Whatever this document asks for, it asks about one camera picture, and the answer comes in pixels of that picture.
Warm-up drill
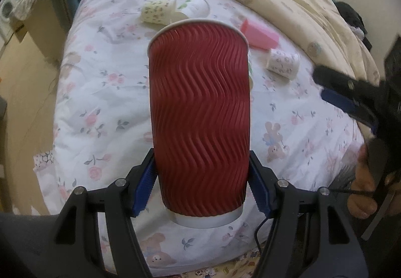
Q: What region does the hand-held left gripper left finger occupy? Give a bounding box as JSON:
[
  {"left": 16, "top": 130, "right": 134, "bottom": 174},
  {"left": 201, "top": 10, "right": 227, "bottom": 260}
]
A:
[{"left": 55, "top": 149, "right": 159, "bottom": 278}]

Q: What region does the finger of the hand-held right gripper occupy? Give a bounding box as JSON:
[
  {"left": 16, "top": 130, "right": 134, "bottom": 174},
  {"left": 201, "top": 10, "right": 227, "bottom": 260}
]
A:
[{"left": 313, "top": 65, "right": 381, "bottom": 136}]

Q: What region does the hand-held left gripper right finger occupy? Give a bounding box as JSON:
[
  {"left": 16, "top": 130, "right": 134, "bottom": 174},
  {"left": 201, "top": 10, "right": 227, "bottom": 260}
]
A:
[{"left": 247, "top": 151, "right": 367, "bottom": 278}]

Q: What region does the red ribbed paper cup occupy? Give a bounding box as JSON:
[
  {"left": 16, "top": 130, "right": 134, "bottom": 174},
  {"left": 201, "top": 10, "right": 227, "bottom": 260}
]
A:
[{"left": 147, "top": 18, "right": 252, "bottom": 229}]

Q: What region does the small floral white paper cup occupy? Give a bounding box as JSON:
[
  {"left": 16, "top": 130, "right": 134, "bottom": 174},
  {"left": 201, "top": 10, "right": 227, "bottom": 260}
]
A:
[{"left": 266, "top": 48, "right": 300, "bottom": 79}]

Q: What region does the pink paper cup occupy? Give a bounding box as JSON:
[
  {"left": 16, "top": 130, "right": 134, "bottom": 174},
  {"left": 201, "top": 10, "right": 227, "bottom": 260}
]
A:
[{"left": 241, "top": 19, "right": 280, "bottom": 49}]

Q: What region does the white leaf print paper cup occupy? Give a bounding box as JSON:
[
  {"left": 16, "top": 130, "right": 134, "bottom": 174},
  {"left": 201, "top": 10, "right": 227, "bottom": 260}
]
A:
[{"left": 177, "top": 0, "right": 210, "bottom": 19}]

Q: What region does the floral yellow paper cup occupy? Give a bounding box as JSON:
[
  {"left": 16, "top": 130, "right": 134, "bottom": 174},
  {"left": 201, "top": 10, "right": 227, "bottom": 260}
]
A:
[{"left": 142, "top": 0, "right": 185, "bottom": 26}]

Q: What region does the person's right hand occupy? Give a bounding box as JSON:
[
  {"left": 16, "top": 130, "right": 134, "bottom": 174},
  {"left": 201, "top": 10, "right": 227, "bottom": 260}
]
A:
[{"left": 347, "top": 143, "right": 401, "bottom": 220}]

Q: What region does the dark plush toy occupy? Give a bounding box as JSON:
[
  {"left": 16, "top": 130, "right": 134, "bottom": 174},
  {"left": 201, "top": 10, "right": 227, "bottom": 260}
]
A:
[{"left": 335, "top": 1, "right": 373, "bottom": 50}]

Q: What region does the white floral bed sheet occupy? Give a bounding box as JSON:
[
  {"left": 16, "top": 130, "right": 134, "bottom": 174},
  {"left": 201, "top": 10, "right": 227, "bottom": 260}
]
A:
[{"left": 33, "top": 0, "right": 370, "bottom": 278}]

